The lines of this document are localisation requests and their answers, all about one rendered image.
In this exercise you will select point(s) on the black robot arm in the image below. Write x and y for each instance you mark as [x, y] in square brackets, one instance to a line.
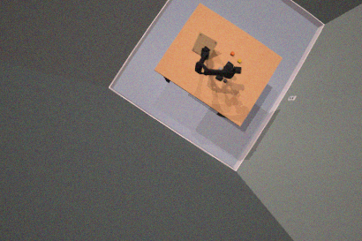
[227, 72]

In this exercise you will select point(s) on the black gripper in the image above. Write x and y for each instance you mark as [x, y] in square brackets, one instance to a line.
[221, 77]

